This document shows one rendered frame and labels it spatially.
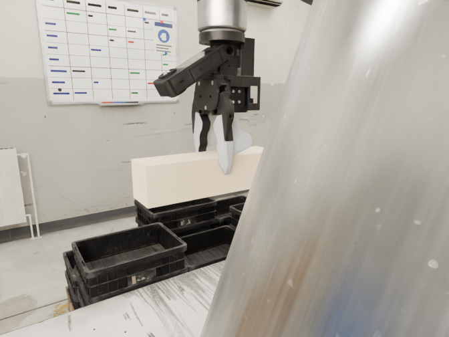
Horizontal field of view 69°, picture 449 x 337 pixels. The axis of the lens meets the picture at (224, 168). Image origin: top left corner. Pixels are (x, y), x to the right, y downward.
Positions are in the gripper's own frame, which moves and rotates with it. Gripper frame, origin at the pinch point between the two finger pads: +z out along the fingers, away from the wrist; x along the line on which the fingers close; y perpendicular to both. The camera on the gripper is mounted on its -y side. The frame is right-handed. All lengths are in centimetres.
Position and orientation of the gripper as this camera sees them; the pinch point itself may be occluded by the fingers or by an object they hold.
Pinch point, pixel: (210, 164)
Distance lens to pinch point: 53.4
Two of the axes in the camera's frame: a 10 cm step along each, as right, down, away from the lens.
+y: 8.3, -1.2, 5.4
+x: -5.5, -1.9, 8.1
